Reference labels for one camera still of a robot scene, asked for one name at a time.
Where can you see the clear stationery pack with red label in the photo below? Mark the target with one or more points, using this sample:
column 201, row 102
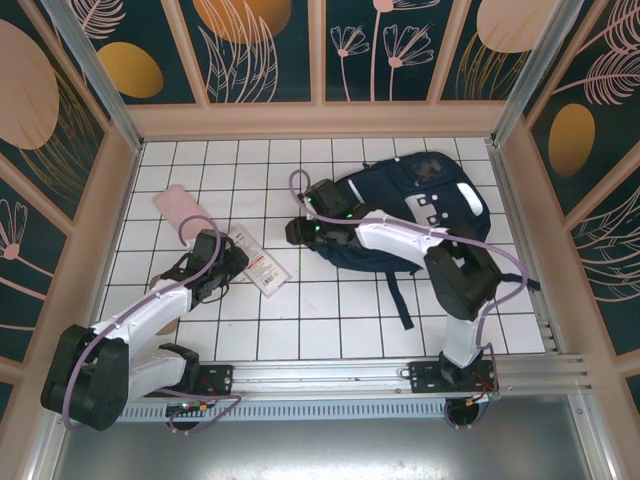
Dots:
column 262, row 267

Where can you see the pink pencil case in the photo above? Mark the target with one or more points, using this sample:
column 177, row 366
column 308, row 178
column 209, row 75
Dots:
column 175, row 207

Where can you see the navy blue backpack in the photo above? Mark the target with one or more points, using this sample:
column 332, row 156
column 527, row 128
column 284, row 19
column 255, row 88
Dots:
column 395, row 190

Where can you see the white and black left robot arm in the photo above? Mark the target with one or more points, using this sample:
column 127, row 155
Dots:
column 150, row 315

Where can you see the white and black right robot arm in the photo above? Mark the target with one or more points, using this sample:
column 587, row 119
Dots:
column 465, row 285

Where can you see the tan flat item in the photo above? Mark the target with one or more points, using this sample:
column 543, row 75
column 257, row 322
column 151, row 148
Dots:
column 169, row 327

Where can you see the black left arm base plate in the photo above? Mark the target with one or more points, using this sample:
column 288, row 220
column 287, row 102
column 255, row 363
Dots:
column 220, row 377

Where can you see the aluminium mounting rail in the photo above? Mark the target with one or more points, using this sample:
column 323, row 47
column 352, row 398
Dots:
column 325, row 372

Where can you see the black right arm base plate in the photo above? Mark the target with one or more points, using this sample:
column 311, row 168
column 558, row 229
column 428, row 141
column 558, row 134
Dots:
column 425, row 375

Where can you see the aluminium frame post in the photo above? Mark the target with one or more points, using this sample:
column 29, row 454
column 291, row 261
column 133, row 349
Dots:
column 532, row 70
column 97, row 75

